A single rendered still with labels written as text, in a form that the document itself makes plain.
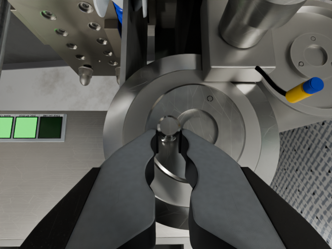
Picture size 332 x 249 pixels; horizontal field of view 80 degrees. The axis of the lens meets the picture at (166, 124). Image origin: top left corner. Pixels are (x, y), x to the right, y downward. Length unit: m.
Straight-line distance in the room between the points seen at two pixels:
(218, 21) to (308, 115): 0.11
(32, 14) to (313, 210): 0.51
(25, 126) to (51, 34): 0.24
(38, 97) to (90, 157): 2.43
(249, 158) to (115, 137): 0.11
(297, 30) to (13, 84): 3.14
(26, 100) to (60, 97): 0.44
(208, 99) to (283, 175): 0.26
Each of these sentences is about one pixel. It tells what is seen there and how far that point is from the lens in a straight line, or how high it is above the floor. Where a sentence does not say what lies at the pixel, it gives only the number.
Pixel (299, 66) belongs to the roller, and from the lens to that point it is 0.23.
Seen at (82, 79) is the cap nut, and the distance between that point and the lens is 0.56.
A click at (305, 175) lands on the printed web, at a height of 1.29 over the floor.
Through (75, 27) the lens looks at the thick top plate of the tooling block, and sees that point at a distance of 0.44.
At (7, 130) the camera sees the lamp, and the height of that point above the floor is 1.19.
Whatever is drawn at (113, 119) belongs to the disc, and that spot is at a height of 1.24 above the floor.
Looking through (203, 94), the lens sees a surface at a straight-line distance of 0.16.
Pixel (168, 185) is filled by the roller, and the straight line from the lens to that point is 0.16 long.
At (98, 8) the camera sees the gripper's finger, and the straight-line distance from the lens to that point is 0.21.
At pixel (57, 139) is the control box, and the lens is 0.56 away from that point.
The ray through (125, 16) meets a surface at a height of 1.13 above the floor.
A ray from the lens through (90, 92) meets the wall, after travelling 2.58.
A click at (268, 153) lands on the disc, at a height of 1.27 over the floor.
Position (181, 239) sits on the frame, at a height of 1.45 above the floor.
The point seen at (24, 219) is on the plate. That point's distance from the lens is 0.60.
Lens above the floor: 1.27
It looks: 11 degrees down
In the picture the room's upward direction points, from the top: 180 degrees clockwise
